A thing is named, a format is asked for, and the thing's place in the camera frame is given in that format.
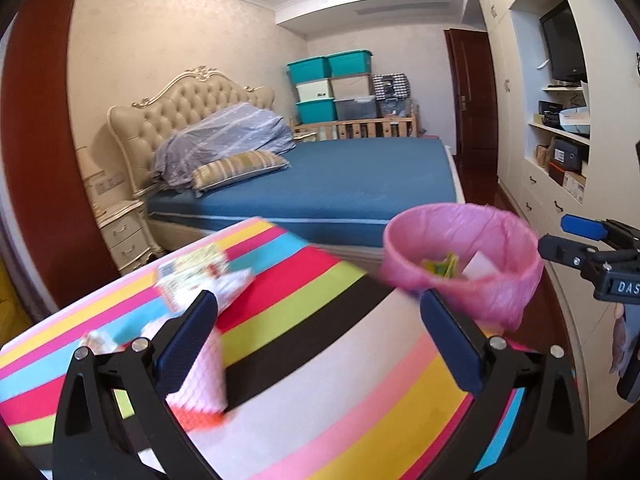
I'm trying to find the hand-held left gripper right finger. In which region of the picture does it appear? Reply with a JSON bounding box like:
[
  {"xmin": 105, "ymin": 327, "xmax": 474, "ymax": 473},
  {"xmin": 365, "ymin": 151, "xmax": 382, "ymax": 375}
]
[{"xmin": 419, "ymin": 290, "xmax": 591, "ymax": 480}]

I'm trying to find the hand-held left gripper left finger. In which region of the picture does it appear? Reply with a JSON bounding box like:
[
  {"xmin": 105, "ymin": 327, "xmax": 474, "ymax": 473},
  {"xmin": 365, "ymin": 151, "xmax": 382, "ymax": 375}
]
[{"xmin": 52, "ymin": 289, "xmax": 223, "ymax": 480}]

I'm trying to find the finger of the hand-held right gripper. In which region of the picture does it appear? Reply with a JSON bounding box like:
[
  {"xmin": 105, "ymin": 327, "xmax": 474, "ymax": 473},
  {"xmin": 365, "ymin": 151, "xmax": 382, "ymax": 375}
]
[
  {"xmin": 560, "ymin": 214, "xmax": 640, "ymax": 253},
  {"xmin": 537, "ymin": 235, "xmax": 607, "ymax": 282}
]

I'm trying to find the pink foam net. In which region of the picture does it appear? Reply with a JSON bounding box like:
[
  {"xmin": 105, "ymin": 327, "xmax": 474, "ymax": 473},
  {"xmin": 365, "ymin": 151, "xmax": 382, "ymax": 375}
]
[{"xmin": 165, "ymin": 330, "xmax": 231, "ymax": 416}]

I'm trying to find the bin with pink bag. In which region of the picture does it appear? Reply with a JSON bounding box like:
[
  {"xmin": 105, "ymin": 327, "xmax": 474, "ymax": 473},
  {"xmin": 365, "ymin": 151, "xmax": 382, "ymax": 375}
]
[{"xmin": 378, "ymin": 202, "xmax": 545, "ymax": 333}]

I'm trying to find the yellow-green packet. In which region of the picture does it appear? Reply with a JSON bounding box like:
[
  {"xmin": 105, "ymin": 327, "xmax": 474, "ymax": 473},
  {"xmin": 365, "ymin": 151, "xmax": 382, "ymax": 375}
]
[{"xmin": 421, "ymin": 252, "xmax": 460, "ymax": 277}]

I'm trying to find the person's right hand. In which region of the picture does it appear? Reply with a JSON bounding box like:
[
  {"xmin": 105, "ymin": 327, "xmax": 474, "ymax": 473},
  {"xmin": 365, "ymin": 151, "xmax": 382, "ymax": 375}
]
[{"xmin": 609, "ymin": 305, "xmax": 640, "ymax": 377}]

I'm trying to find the brown printed box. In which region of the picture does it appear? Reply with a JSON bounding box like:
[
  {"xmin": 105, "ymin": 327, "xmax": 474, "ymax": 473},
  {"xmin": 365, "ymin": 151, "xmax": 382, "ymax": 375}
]
[{"xmin": 562, "ymin": 170, "xmax": 587, "ymax": 204}]

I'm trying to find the black safe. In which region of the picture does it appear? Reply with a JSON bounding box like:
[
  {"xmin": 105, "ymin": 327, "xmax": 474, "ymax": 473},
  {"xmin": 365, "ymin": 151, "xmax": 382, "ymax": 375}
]
[{"xmin": 547, "ymin": 136, "xmax": 588, "ymax": 176}]

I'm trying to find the orange packet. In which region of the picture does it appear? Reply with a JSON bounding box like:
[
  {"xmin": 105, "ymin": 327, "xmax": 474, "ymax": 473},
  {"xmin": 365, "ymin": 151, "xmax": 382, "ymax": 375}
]
[{"xmin": 172, "ymin": 405, "xmax": 228, "ymax": 433}]

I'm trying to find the printed cardboard box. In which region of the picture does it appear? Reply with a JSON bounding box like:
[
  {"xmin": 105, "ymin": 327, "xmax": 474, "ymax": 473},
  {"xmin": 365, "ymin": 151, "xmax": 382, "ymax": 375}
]
[{"xmin": 155, "ymin": 244, "xmax": 230, "ymax": 313}]

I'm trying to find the white and blue box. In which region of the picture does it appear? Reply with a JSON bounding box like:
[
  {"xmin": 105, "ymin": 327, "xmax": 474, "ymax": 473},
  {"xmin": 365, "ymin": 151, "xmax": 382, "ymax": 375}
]
[{"xmin": 557, "ymin": 107, "xmax": 591, "ymax": 136}]

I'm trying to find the white built-in cabinet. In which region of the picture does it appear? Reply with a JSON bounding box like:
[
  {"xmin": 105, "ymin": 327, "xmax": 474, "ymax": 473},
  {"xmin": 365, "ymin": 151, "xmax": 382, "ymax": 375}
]
[{"xmin": 477, "ymin": 0, "xmax": 640, "ymax": 411}]

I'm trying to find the black shelf box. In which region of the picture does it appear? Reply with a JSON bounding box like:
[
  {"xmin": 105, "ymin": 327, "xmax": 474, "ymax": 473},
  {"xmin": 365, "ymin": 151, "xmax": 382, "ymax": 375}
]
[{"xmin": 537, "ymin": 100, "xmax": 563, "ymax": 128}]

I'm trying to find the striped colourful tablecloth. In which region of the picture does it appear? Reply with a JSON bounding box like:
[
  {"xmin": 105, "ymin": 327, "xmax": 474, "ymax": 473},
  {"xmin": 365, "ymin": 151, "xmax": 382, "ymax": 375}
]
[{"xmin": 0, "ymin": 216, "xmax": 576, "ymax": 480}]

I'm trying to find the cream nightstand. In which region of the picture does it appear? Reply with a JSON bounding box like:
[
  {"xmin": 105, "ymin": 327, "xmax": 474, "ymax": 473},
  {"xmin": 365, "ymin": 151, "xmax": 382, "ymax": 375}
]
[{"xmin": 95, "ymin": 200, "xmax": 163, "ymax": 271}]

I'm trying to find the dark wooden door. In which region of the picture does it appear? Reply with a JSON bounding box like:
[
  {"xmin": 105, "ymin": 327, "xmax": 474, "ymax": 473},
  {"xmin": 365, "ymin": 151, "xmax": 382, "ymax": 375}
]
[{"xmin": 444, "ymin": 28, "xmax": 501, "ymax": 188}]

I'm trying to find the black television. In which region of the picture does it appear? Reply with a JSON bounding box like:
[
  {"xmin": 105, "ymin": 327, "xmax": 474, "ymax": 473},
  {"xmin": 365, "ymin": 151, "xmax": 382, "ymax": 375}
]
[{"xmin": 539, "ymin": 0, "xmax": 588, "ymax": 83}]

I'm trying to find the bed with blue sheet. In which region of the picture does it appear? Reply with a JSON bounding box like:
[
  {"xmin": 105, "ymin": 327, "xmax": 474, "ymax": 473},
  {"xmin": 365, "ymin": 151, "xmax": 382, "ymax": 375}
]
[{"xmin": 145, "ymin": 137, "xmax": 463, "ymax": 261}]

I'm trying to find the striped olive pillow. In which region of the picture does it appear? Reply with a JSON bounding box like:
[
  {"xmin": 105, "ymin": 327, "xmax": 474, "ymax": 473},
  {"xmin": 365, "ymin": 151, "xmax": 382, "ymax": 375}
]
[{"xmin": 190, "ymin": 150, "xmax": 291, "ymax": 196}]

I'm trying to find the grey-blue striped duvet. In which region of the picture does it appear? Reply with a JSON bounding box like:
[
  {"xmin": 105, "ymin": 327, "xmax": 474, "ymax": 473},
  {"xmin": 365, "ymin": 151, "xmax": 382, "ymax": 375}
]
[{"xmin": 151, "ymin": 101, "xmax": 297, "ymax": 191}]

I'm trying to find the beige tufted headboard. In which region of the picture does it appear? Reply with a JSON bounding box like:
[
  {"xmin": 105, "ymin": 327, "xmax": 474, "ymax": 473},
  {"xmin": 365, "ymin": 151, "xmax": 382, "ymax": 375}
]
[{"xmin": 106, "ymin": 65, "xmax": 277, "ymax": 196}]

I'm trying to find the black patterned bag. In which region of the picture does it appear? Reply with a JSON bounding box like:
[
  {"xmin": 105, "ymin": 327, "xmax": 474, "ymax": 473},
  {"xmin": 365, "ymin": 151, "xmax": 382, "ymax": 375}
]
[{"xmin": 372, "ymin": 74, "xmax": 411, "ymax": 100}]

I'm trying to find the brown wooden column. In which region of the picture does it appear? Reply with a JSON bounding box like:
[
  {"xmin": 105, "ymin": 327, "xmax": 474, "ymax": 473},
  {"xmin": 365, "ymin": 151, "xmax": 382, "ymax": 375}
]
[{"xmin": 0, "ymin": 0, "xmax": 121, "ymax": 321}]

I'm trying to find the grey clear storage box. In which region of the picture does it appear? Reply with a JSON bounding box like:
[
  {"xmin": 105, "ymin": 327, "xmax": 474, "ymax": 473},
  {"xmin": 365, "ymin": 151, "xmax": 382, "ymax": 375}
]
[{"xmin": 334, "ymin": 95, "xmax": 378, "ymax": 121}]

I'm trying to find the teal storage box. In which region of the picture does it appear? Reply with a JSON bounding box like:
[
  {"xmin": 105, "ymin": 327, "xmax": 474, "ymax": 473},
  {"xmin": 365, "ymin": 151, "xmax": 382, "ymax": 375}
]
[
  {"xmin": 296, "ymin": 97, "xmax": 338, "ymax": 124},
  {"xmin": 286, "ymin": 56, "xmax": 332, "ymax": 85},
  {"xmin": 327, "ymin": 50, "xmax": 375, "ymax": 78}
]

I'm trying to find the beige storage box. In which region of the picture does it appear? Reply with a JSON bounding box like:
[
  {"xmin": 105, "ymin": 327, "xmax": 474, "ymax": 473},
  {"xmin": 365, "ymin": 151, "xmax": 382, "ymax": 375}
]
[{"xmin": 330, "ymin": 74, "xmax": 373, "ymax": 100}]

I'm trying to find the white storage box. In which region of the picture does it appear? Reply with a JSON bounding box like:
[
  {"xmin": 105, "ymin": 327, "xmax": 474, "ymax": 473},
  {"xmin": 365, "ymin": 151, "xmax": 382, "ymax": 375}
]
[{"xmin": 296, "ymin": 79, "xmax": 335, "ymax": 103}]

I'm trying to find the wooden crib rail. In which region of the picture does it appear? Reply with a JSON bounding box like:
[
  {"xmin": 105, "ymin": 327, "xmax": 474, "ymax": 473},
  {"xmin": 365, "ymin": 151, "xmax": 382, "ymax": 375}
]
[{"xmin": 292, "ymin": 115, "xmax": 418, "ymax": 142}]

